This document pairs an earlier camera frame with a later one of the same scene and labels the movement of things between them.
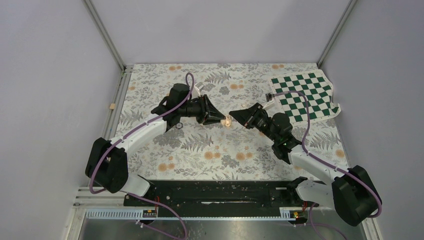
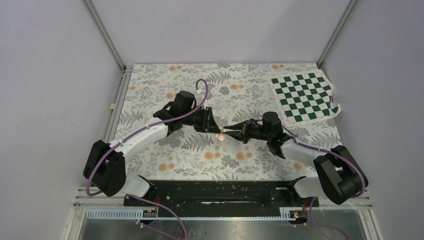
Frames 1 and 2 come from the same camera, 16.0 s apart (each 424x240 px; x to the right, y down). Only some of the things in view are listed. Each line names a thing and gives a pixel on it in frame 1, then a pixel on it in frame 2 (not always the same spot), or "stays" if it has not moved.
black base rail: x=217 y=193 stays
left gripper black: x=207 y=109 → x=209 y=122
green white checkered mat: x=317 y=89 stays
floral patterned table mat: x=223 y=151 stays
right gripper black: x=247 y=117 → x=241 y=135
